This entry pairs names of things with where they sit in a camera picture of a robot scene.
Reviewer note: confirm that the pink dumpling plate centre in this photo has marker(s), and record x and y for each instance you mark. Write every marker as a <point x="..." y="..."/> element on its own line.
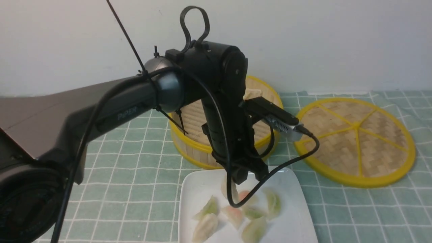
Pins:
<point x="235" y="216"/>

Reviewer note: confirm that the green dumpling plate right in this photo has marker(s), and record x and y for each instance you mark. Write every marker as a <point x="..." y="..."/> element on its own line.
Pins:
<point x="273" y="202"/>

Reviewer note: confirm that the pale dumpling plate bottom left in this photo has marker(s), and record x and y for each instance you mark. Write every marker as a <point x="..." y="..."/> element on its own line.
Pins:
<point x="206" y="227"/>

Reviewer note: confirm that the pink dumpling plate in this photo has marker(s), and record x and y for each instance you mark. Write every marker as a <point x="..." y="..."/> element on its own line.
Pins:
<point x="242" y="194"/>
<point x="235" y="216"/>

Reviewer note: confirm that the small green dumpling plate centre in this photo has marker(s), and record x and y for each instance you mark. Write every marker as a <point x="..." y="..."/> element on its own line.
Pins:
<point x="253" y="213"/>

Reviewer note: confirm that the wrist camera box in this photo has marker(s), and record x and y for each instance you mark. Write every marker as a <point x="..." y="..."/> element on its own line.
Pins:
<point x="277" y="118"/>

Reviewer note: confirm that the yellow-rimmed bamboo steamer basket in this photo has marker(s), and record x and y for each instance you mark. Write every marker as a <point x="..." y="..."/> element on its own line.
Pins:
<point x="193" y="145"/>

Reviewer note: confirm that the pink dumpling plate top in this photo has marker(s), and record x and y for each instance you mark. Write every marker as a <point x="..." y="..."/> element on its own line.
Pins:
<point x="242" y="194"/>

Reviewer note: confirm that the green dumpling plate left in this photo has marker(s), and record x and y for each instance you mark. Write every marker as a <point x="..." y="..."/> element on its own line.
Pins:
<point x="211" y="207"/>

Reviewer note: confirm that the green checkered tablecloth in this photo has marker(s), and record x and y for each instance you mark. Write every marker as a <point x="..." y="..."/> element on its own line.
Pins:
<point x="133" y="179"/>

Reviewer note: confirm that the green dumpling plate bottom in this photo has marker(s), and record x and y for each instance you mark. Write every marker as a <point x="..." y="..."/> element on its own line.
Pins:
<point x="255" y="230"/>

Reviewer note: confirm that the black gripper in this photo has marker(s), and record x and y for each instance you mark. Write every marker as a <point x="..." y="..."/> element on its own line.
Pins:
<point x="229" y="128"/>

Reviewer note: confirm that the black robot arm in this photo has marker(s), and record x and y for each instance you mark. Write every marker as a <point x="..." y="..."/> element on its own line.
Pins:
<point x="43" y="139"/>

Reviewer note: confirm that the white square plate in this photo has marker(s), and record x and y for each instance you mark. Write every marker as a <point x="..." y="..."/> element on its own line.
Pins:
<point x="293" y="225"/>

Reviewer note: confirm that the yellow-rimmed bamboo steamer lid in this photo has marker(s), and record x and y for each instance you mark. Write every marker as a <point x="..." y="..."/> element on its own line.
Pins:
<point x="361" y="144"/>

